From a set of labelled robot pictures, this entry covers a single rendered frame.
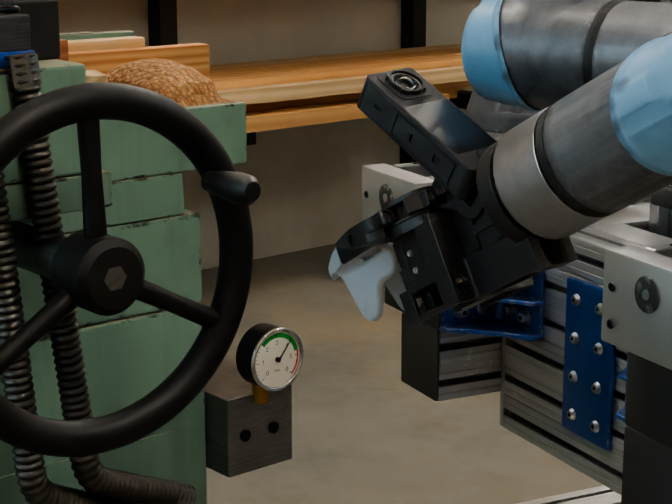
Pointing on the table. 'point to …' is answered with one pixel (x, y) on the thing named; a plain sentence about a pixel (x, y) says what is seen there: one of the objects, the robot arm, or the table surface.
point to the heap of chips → (168, 81)
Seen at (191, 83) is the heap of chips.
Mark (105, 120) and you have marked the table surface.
